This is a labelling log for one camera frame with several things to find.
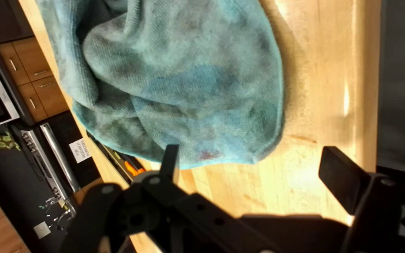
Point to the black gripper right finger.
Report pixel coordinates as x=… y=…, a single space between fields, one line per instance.
x=346 y=182

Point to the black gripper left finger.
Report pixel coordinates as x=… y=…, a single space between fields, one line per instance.
x=169 y=162

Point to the blue towel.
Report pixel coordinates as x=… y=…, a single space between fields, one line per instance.
x=202 y=75

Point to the black yellow utility knife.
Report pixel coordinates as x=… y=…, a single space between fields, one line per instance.
x=127 y=166

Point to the black oven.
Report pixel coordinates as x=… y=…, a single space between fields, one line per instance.
x=57 y=149

